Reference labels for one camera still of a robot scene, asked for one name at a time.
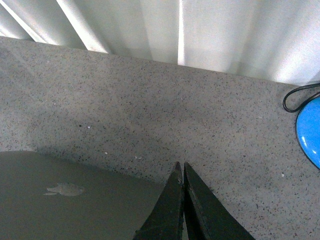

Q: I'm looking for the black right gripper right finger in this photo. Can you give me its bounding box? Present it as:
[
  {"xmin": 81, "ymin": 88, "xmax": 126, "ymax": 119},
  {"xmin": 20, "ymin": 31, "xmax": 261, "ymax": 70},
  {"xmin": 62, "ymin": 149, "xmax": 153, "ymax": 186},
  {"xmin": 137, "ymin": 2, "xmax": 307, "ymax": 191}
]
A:
[{"xmin": 183, "ymin": 162, "xmax": 254, "ymax": 240}]

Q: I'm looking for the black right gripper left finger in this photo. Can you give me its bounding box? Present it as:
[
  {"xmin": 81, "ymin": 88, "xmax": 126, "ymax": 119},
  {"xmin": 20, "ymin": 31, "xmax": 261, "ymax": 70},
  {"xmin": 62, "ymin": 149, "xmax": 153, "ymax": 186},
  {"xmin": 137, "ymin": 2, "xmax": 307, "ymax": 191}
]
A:
[{"xmin": 134, "ymin": 162, "xmax": 184, "ymax": 240}]

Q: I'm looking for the silver grey laptop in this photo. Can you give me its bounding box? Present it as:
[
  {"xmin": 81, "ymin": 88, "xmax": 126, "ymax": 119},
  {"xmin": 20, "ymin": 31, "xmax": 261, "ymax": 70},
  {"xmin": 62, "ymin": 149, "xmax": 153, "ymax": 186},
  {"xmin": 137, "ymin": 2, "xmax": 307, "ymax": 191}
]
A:
[{"xmin": 0, "ymin": 151, "xmax": 164, "ymax": 240}]

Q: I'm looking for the blue gooseneck desk lamp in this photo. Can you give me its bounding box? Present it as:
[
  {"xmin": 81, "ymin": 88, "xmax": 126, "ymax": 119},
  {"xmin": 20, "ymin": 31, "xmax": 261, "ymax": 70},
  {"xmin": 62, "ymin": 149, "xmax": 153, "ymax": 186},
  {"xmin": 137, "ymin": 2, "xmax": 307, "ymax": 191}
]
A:
[{"xmin": 296, "ymin": 97, "xmax": 320, "ymax": 169}]

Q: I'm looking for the white pleated curtain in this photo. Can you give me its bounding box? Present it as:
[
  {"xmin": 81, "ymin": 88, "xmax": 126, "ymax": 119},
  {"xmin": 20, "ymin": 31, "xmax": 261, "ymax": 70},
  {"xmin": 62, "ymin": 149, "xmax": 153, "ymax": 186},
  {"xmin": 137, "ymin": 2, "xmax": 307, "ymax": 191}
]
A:
[{"xmin": 0, "ymin": 0, "xmax": 320, "ymax": 85}]

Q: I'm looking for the black lamp power cable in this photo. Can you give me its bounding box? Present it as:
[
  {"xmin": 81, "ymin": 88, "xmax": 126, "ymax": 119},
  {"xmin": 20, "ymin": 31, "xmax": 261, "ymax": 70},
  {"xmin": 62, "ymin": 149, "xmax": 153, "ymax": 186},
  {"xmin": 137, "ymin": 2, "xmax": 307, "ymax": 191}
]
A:
[{"xmin": 282, "ymin": 82, "xmax": 320, "ymax": 113}]

